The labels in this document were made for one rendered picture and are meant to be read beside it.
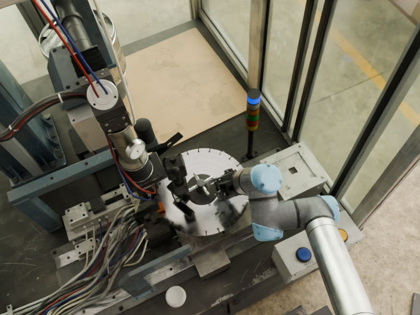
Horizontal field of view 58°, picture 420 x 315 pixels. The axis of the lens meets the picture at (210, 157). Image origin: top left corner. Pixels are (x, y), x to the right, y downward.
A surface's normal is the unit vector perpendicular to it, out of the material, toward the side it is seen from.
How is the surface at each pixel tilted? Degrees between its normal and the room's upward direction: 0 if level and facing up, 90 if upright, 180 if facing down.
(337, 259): 20
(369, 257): 0
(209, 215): 0
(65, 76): 0
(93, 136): 90
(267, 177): 32
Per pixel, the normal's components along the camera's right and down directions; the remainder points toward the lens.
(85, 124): 0.43, 0.77
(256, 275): -0.06, -0.49
